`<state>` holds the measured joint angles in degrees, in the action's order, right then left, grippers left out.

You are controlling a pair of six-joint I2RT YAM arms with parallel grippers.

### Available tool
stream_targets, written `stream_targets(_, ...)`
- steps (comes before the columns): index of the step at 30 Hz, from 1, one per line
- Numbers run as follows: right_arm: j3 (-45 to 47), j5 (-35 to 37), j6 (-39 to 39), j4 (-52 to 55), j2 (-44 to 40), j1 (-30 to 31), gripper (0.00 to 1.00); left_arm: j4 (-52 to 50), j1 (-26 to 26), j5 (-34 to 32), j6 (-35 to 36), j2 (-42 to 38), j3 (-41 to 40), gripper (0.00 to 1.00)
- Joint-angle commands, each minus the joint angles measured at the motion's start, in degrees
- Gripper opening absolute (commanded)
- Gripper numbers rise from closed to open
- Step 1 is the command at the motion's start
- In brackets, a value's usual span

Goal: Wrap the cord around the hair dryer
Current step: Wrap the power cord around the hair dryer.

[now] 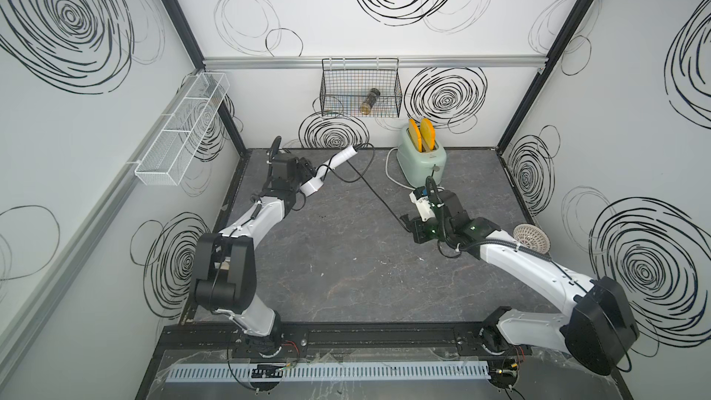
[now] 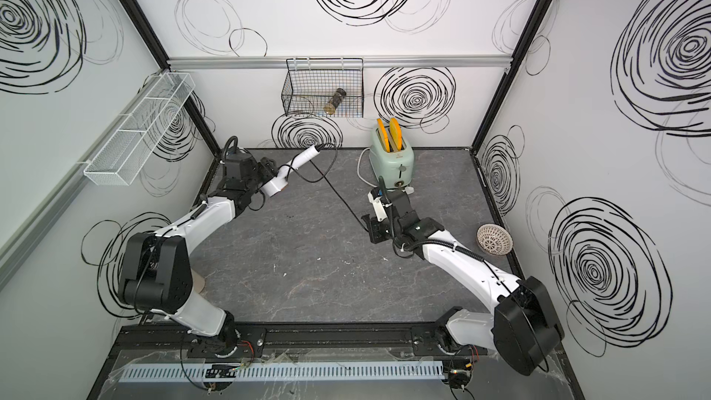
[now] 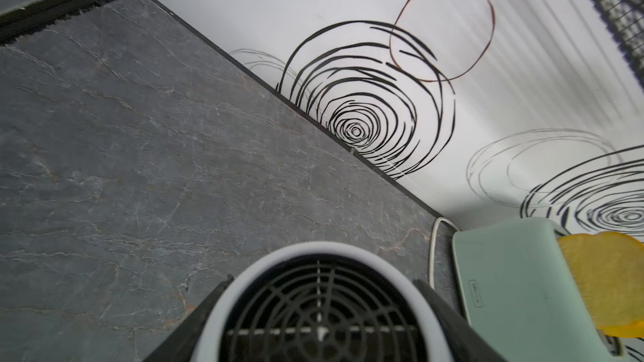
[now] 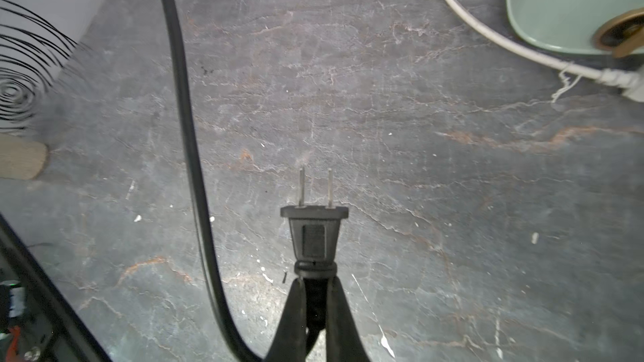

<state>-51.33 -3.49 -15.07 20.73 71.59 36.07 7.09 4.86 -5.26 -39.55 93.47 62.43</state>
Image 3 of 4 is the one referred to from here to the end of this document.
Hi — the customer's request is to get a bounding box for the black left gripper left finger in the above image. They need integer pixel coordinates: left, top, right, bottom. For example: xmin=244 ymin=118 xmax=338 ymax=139
xmin=144 ymin=275 xmax=234 ymax=362

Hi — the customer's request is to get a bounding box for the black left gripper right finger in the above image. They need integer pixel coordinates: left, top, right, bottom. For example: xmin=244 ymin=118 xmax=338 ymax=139
xmin=413 ymin=279 xmax=506 ymax=362

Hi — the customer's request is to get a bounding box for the white hair dryer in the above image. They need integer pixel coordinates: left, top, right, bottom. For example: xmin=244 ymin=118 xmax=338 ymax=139
xmin=192 ymin=241 xmax=454 ymax=361

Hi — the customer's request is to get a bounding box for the mint green toaster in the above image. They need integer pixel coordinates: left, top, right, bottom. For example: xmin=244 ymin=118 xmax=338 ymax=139
xmin=452 ymin=218 xmax=628 ymax=361

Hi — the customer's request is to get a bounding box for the front yellow toast slice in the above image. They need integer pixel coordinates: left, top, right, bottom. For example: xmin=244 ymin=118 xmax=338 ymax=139
xmin=558 ymin=232 xmax=643 ymax=339

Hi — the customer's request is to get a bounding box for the white toaster power cord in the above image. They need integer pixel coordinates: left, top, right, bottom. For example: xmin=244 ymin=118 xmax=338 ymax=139
xmin=428 ymin=216 xmax=461 ymax=290

